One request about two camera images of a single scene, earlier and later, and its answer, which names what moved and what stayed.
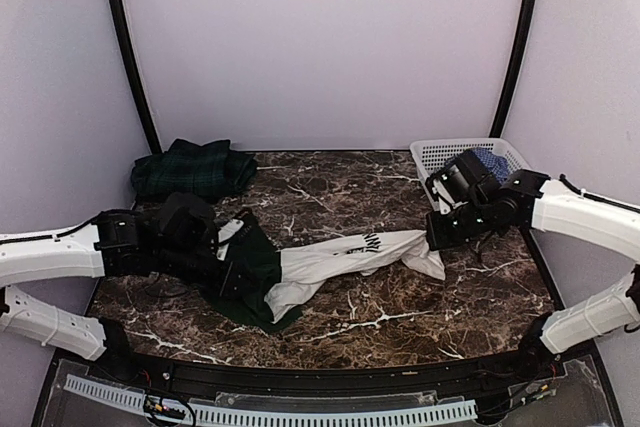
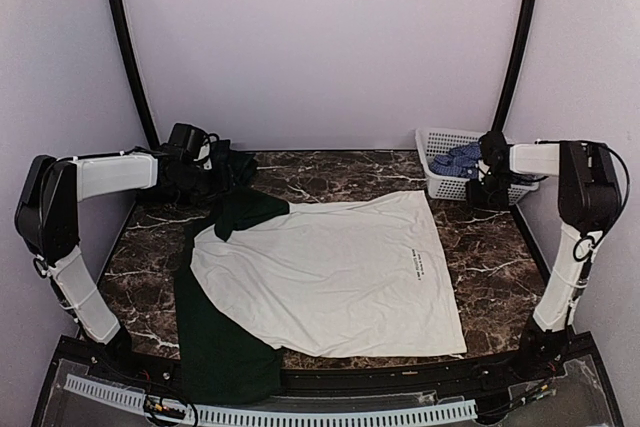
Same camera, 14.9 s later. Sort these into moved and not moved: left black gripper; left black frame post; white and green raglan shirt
Moved: left black gripper; white and green raglan shirt
Not moved: left black frame post
